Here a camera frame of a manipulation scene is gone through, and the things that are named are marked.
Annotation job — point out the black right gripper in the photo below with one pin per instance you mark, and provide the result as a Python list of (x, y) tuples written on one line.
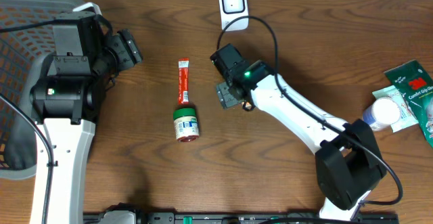
[(226, 100)]

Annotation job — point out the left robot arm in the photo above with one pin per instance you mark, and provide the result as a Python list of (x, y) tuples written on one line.
[(66, 101)]

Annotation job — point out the red box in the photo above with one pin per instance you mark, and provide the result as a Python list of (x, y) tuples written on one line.
[(183, 66)]

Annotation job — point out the white cotton swab tub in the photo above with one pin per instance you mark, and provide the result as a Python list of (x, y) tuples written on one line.
[(381, 114)]

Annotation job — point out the white barcode scanner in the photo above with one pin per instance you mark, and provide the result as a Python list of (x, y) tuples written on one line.
[(232, 9)]

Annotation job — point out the orange Kleenex tissue pack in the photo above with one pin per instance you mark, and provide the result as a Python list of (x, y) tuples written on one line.
[(248, 106)]

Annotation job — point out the green 3M gloves package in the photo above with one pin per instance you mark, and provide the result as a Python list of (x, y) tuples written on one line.
[(415, 85)]

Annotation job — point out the black mounting rail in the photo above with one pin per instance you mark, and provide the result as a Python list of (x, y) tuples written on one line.
[(172, 218)]

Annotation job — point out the grey plastic shopping basket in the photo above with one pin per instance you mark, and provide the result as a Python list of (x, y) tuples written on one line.
[(26, 40)]

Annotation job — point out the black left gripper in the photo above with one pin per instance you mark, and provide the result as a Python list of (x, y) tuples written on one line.
[(130, 49)]

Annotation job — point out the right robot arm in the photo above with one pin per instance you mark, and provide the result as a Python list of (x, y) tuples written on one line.
[(347, 156)]

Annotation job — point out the mint green wipes pack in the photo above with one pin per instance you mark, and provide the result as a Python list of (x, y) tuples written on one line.
[(407, 118)]

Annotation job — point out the green lid jar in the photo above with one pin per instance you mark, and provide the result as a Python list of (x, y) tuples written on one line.
[(186, 124)]

